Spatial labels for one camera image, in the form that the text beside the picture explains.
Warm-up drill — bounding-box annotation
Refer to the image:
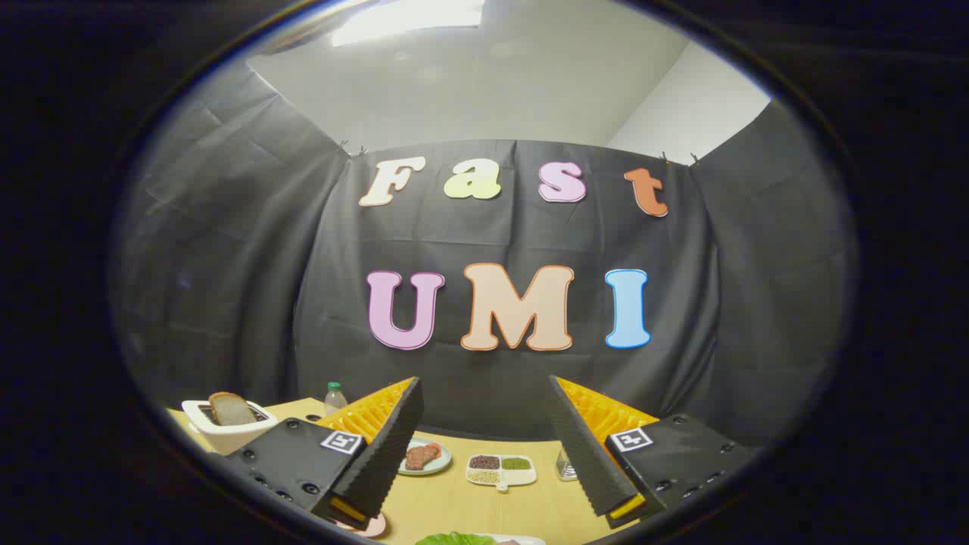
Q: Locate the pink round plate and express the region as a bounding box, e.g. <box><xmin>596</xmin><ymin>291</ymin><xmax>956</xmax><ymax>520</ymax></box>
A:
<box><xmin>333</xmin><ymin>513</ymin><xmax>387</xmax><ymax>539</ymax></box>

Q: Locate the green lettuce leaf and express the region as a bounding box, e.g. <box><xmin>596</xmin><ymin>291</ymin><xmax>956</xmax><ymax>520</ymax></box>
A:
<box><xmin>415</xmin><ymin>532</ymin><xmax>497</xmax><ymax>545</ymax></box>

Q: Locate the white divided grain dish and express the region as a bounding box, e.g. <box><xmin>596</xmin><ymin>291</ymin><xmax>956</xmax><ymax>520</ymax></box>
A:
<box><xmin>466</xmin><ymin>453</ymin><xmax>537</xmax><ymax>493</ymax></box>

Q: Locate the white toaster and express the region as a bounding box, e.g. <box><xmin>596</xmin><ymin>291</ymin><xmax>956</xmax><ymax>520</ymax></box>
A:
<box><xmin>182</xmin><ymin>394</ymin><xmax>279</xmax><ymax>456</ymax></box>

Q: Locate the brown crust bread slice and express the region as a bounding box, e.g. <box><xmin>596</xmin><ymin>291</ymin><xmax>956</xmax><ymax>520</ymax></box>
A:
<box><xmin>209</xmin><ymin>392</ymin><xmax>258</xmax><ymax>426</ymax></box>

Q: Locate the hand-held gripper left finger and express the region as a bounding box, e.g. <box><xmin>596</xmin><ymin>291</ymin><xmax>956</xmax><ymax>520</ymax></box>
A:
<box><xmin>226</xmin><ymin>376</ymin><xmax>425</xmax><ymax>532</ymax></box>

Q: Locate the pale green round plate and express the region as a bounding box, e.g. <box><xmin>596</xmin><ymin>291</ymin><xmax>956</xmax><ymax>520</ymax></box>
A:
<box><xmin>397</xmin><ymin>438</ymin><xmax>453</xmax><ymax>476</ymax></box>

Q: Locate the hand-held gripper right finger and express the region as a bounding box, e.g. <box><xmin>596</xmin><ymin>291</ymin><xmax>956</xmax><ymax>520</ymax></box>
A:
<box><xmin>544</xmin><ymin>375</ymin><xmax>759</xmax><ymax>529</ymax></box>

